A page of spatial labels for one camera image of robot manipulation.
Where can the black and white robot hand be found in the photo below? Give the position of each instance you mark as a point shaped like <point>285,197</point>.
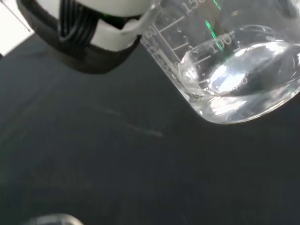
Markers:
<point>110,39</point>

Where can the black bench cloth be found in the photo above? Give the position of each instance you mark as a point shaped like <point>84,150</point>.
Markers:
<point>140,175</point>

